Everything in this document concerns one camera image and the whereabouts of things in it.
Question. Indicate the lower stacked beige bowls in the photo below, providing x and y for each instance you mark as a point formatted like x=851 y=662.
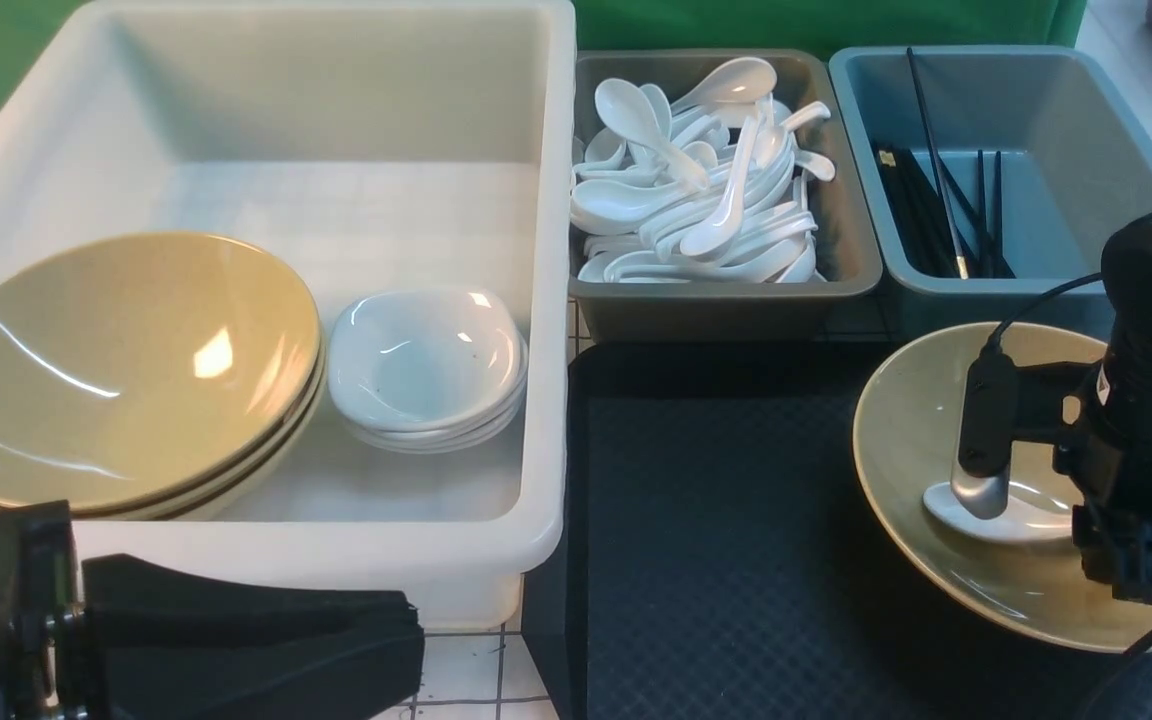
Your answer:
x=147 y=430

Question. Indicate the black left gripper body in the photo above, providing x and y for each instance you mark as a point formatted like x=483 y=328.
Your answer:
x=39 y=614

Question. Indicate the top stacked beige bowl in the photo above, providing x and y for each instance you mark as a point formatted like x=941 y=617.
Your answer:
x=179 y=288

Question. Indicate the black serving tray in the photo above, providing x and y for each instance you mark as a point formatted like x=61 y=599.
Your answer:
x=719 y=561

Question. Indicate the blue plastic chopstick bin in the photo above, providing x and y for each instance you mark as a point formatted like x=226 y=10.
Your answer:
x=1077 y=163

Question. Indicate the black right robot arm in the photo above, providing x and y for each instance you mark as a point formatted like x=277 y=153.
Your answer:
x=1117 y=410

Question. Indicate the black chopstick gold band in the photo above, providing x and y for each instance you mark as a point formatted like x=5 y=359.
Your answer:
x=984 y=239

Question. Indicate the black chopsticks in bin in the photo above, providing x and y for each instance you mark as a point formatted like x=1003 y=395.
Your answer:
x=919 y=217

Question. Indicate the stack of white dishes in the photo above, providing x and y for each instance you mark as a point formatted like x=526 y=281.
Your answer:
x=427 y=371

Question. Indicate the beige noodle bowl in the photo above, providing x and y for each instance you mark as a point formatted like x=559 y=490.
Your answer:
x=904 y=440

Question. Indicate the pile of white spoons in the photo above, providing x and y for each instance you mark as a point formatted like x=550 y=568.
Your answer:
x=696 y=190

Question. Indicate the large white plastic tub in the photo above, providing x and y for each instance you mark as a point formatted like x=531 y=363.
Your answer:
x=372 y=145

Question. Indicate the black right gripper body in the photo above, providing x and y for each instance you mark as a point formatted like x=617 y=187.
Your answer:
x=1112 y=529

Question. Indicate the white soup spoon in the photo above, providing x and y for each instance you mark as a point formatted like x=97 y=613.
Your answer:
x=1020 y=523

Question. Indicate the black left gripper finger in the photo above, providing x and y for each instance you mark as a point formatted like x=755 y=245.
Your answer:
x=357 y=674
x=130 y=599

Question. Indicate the leaning black chopstick in bin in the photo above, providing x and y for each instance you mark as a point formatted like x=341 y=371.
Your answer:
x=962 y=266

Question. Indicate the grey plastic spoon bin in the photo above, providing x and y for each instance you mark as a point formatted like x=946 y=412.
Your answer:
x=847 y=248

